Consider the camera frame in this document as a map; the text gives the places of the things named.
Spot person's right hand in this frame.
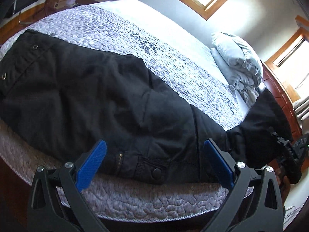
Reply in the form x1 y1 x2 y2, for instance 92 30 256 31
275 167 291 203

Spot brown wooden headboard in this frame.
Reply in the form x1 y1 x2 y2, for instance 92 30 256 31
262 63 303 144

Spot black quilted pants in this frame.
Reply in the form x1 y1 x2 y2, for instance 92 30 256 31
1 30 293 185

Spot bed with quilted mattress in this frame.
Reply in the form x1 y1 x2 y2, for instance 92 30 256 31
0 0 255 223

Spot side wooden framed window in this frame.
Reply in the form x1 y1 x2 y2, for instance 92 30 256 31
266 15 308 102

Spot folded grey duvet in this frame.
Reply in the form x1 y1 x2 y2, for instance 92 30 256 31
211 32 263 108

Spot small lavender object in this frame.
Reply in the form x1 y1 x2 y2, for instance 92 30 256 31
66 0 77 7

